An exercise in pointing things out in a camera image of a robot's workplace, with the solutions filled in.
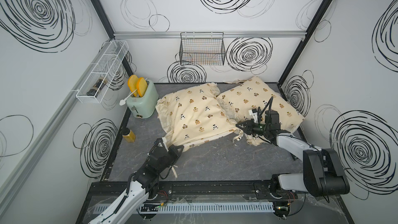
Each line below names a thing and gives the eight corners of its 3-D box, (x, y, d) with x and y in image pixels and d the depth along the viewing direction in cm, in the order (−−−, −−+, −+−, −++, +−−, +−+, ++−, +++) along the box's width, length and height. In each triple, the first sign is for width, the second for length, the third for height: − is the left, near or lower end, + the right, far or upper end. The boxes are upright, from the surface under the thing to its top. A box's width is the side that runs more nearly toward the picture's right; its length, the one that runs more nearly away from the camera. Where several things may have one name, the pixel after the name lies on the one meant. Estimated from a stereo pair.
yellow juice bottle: (126, 142, 92) (120, 135, 85) (129, 135, 95) (123, 127, 88) (134, 142, 92) (129, 135, 85) (136, 135, 95) (131, 127, 88)
